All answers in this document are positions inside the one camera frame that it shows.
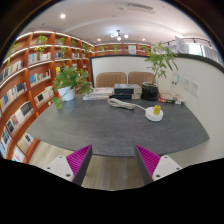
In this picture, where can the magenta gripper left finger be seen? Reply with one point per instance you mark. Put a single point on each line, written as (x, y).
(72, 167)

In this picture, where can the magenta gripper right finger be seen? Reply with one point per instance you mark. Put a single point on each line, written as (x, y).
(152, 166)

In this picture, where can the yellow cylindrical charger plug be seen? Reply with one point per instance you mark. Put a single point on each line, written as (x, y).
(156, 110)

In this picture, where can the round white charging base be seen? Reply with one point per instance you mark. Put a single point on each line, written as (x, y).
(152, 117)

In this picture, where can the green plant in white pot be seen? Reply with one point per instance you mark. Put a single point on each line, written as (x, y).
(70, 79)

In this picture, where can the right tan chair back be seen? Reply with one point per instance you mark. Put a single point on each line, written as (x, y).
(140, 77)

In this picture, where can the tan chair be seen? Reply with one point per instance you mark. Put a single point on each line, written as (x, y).
(109, 79)
(140, 77)

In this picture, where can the left tan chair back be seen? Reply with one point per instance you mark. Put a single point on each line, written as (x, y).
(109, 79)

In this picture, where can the orange wooden bookshelf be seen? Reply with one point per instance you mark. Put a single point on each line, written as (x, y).
(26, 76)

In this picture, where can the leafy plant in black pot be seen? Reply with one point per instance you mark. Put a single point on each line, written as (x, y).
(160, 59)

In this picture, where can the white sign card on ledge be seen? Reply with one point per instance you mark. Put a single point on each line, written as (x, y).
(180, 45)

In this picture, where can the ceiling chandelier lamp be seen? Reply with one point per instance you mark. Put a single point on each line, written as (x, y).
(118, 35)

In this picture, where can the red book by wall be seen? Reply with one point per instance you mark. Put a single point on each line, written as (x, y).
(165, 98)

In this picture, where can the white wall socket panel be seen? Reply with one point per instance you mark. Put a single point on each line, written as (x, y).
(191, 86)

